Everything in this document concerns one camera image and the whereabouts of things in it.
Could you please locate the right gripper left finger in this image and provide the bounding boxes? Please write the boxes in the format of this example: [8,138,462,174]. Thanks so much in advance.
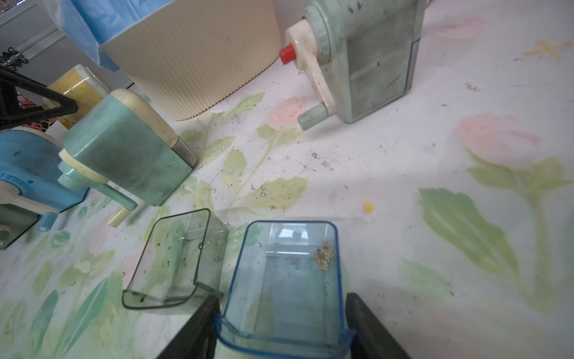
[157,295,221,359]

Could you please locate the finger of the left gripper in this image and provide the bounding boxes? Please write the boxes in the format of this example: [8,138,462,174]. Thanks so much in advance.
[1,67,79,131]

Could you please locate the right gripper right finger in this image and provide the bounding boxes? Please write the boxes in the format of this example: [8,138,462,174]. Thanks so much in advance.
[345,293,410,359]

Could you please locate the blue pencil sharpener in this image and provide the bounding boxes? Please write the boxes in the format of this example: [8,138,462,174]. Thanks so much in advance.
[1,127,88,232]

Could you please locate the yellow pencil sharpener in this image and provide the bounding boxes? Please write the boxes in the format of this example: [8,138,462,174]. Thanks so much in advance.
[48,64,111,130]

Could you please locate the translucent green shavings tray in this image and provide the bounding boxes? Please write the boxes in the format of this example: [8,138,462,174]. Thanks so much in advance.
[121,208,228,313]

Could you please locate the translucent blue shavings tray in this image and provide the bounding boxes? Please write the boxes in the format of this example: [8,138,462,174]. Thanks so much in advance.
[215,220,355,358]

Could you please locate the grey-green pencil sharpener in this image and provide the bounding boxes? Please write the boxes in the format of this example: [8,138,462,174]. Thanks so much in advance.
[279,0,428,130]

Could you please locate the dark green pencil sharpener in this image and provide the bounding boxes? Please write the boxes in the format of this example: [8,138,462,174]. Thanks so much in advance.
[0,204,40,250]

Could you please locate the teal square pencil sharpener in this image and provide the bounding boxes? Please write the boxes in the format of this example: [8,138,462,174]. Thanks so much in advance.
[58,89,197,227]

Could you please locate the silver aluminium case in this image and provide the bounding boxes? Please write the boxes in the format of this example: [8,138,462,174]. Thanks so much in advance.
[1,1,132,89]

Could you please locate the white lined trash bin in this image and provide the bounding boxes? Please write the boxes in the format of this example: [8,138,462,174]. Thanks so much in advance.
[43,0,281,121]

